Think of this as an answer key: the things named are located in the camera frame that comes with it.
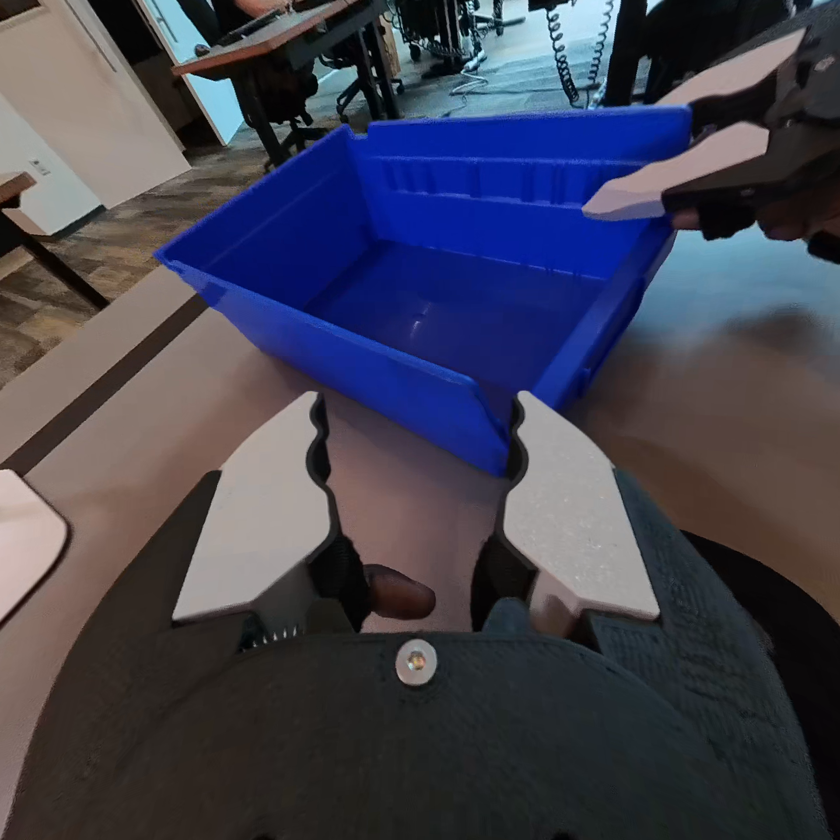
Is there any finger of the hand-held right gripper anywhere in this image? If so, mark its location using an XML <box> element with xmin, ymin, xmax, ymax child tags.
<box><xmin>582</xmin><ymin>121</ymin><xmax>770</xmax><ymax>221</ymax></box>
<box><xmin>657</xmin><ymin>29</ymin><xmax>805</xmax><ymax>109</ymax></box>

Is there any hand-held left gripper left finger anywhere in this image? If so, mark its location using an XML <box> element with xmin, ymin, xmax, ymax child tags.
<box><xmin>171</xmin><ymin>392</ymin><xmax>371</xmax><ymax>628</ymax></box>

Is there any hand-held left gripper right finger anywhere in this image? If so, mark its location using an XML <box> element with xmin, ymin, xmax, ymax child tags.
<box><xmin>470</xmin><ymin>392</ymin><xmax>661</xmax><ymax>637</ymax></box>

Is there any large blue plastic bin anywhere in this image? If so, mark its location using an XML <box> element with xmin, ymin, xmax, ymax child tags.
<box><xmin>155</xmin><ymin>105</ymin><xmax>693</xmax><ymax>476</ymax></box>

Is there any sign on white stand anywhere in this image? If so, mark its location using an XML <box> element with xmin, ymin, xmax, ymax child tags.
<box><xmin>0</xmin><ymin>469</ymin><xmax>69</xmax><ymax>624</ymax></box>

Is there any wooden office desk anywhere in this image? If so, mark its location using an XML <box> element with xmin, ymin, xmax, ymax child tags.
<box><xmin>0</xmin><ymin>171</ymin><xmax>112</xmax><ymax>312</ymax></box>
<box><xmin>171</xmin><ymin>0</ymin><xmax>401</xmax><ymax>165</ymax></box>

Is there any black coiled cable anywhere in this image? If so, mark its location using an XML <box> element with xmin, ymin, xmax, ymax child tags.
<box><xmin>545</xmin><ymin>0</ymin><xmax>618</xmax><ymax>109</ymax></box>

